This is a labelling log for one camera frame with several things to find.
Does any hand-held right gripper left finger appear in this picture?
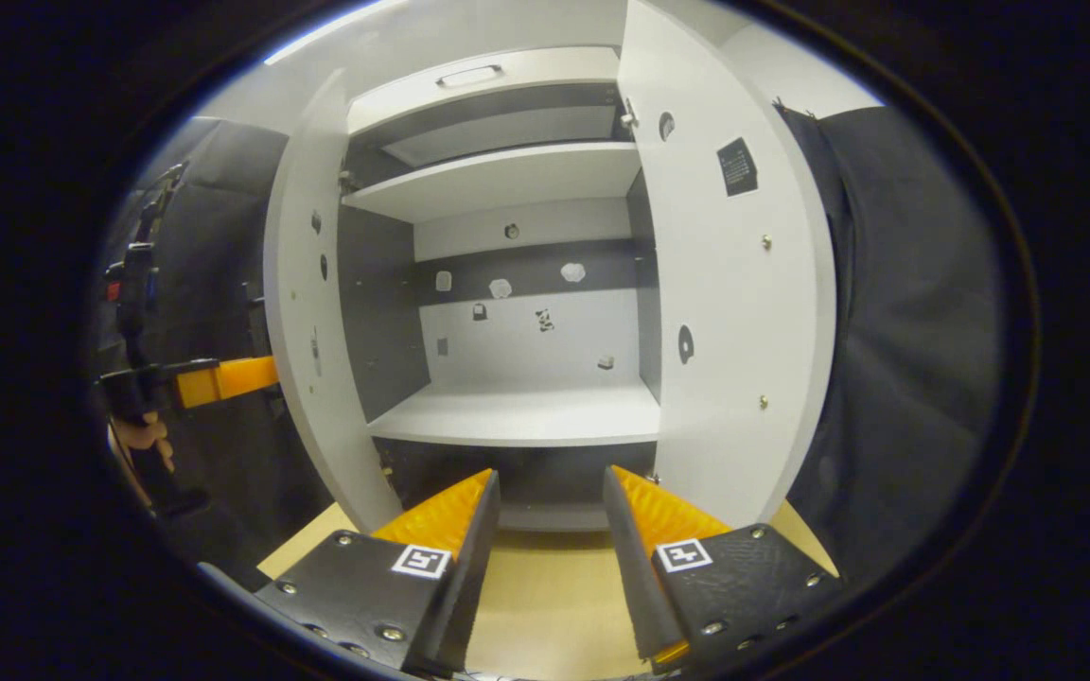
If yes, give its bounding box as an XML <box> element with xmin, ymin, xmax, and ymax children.
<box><xmin>255</xmin><ymin>468</ymin><xmax>501</xmax><ymax>677</ymax></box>

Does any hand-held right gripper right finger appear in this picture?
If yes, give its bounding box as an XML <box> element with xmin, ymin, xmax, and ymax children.
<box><xmin>602</xmin><ymin>465</ymin><xmax>844</xmax><ymax>674</ymax></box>

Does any black door handle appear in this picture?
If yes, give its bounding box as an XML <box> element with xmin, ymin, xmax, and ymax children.
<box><xmin>242</xmin><ymin>281</ymin><xmax>286</xmax><ymax>419</ymax></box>

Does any grey cabinet door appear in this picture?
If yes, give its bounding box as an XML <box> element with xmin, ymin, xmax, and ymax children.
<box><xmin>616</xmin><ymin>0</ymin><xmax>837</xmax><ymax>529</ymax></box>
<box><xmin>263</xmin><ymin>68</ymin><xmax>404</xmax><ymax>533</ymax></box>

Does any grey double-door shoe cabinet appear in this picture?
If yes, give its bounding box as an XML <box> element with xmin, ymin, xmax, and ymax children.
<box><xmin>263</xmin><ymin>0</ymin><xmax>837</xmax><ymax>533</ymax></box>

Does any white cabinet bottom shelf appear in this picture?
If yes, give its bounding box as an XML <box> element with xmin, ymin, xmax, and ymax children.
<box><xmin>367</xmin><ymin>383</ymin><xmax>661</xmax><ymax>447</ymax></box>

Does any white cabinet shelf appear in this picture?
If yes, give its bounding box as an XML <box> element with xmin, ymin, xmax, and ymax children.
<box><xmin>342</xmin><ymin>142</ymin><xmax>642</xmax><ymax>224</ymax></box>
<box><xmin>367</xmin><ymin>383</ymin><xmax>661</xmax><ymax>447</ymax></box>

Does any grey cabinet drawer front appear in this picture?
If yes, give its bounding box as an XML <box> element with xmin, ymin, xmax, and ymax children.
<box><xmin>346</xmin><ymin>47</ymin><xmax>622</xmax><ymax>135</ymax></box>

